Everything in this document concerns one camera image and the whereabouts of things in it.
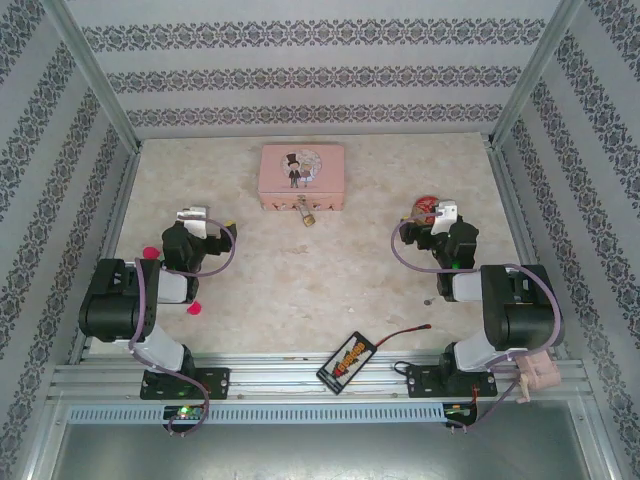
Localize small brass padlock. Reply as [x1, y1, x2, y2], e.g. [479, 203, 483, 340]
[298, 198, 318, 229]

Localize pink box with couple picture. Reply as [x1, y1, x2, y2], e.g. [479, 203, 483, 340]
[256, 143, 347, 212]

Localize round red and gold tin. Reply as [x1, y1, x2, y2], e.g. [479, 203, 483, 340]
[413, 195, 444, 224]

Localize pink plastic toy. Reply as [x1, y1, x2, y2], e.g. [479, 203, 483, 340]
[514, 349, 560, 404]

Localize left controller board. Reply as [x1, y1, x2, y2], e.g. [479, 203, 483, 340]
[164, 405, 206, 421]

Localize grey metal panel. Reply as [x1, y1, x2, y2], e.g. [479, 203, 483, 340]
[49, 422, 617, 480]

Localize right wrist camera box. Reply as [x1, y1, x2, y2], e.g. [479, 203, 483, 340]
[430, 197, 459, 236]

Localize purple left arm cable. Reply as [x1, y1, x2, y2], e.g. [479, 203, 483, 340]
[128, 218, 237, 439]

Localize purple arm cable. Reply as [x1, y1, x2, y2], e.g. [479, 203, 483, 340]
[128, 218, 237, 439]
[391, 210, 564, 436]

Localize aluminium side rail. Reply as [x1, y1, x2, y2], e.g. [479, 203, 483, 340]
[487, 143, 570, 360]
[68, 149, 142, 365]

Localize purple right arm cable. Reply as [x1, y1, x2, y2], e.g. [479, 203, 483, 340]
[391, 210, 564, 436]

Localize aluminium mounting rail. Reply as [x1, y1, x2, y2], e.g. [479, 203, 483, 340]
[47, 352, 586, 402]

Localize black battery pack red wire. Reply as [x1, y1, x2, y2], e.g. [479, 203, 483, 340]
[317, 323, 433, 396]

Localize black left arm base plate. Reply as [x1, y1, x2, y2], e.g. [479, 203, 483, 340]
[139, 367, 231, 401]

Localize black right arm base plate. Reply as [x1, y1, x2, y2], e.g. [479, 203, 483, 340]
[407, 364, 499, 400]

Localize grey slotted cable duct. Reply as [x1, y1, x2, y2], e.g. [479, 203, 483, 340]
[66, 403, 446, 424]

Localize aluminium corner post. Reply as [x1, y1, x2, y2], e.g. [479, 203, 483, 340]
[488, 0, 585, 147]
[42, 0, 142, 153]

